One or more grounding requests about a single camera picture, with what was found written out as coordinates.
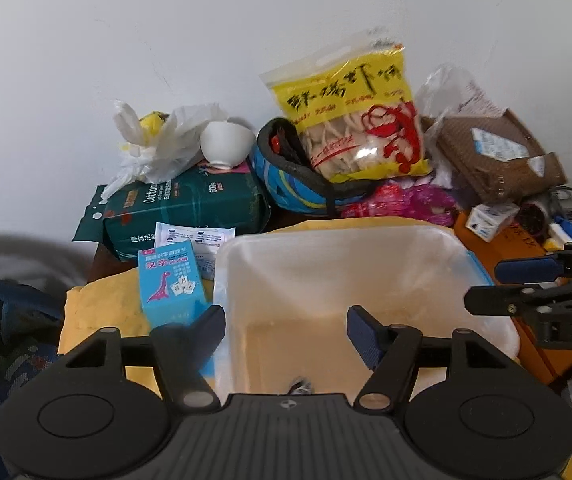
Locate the yellow shrimp cracker bag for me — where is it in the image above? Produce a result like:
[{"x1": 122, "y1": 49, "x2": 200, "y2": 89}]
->
[{"x1": 261, "y1": 26, "x2": 432, "y2": 183}]

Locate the light blue card box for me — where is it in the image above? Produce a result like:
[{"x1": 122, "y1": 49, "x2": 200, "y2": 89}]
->
[{"x1": 137, "y1": 240, "x2": 210, "y2": 328}]

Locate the yellow cloth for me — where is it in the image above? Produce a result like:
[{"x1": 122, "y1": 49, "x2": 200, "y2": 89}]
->
[{"x1": 58, "y1": 216, "x2": 467, "y2": 396}]

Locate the white sachet packet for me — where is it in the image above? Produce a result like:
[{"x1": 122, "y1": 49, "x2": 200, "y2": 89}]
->
[{"x1": 155, "y1": 222, "x2": 236, "y2": 281}]

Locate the orange cardboard box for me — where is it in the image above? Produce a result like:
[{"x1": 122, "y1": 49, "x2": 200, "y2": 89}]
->
[{"x1": 454, "y1": 212, "x2": 572, "y2": 385}]

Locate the clear plastic bag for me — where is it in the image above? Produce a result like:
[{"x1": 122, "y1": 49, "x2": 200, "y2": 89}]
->
[{"x1": 415, "y1": 64, "x2": 506, "y2": 120}]

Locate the white plastic storage bin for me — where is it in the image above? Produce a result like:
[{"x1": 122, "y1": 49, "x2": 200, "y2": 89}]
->
[{"x1": 213, "y1": 221, "x2": 520, "y2": 399}]

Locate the small white milk carton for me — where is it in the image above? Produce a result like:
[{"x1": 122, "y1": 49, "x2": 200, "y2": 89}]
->
[{"x1": 464, "y1": 203, "x2": 519, "y2": 243}]

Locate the blue black helmet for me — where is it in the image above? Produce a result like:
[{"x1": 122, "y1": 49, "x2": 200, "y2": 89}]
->
[{"x1": 249, "y1": 117, "x2": 376, "y2": 218}]

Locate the dark green tissue pack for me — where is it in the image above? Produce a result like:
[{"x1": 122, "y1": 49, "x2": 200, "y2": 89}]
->
[{"x1": 73, "y1": 164, "x2": 271, "y2": 261}]

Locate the magenta plastic bag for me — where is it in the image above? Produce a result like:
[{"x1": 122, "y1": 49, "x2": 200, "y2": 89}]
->
[{"x1": 341, "y1": 180, "x2": 459, "y2": 228}]

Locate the white plastic bag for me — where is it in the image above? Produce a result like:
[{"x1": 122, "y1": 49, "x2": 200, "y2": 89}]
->
[{"x1": 100, "y1": 101, "x2": 228, "y2": 200}]

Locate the white ceramic bowl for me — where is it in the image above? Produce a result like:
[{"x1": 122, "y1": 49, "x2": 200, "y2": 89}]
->
[{"x1": 200, "y1": 122, "x2": 255, "y2": 169}]

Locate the brown cardboard parcel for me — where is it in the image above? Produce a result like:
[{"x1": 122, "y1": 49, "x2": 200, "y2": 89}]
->
[{"x1": 421, "y1": 110, "x2": 566, "y2": 207}]

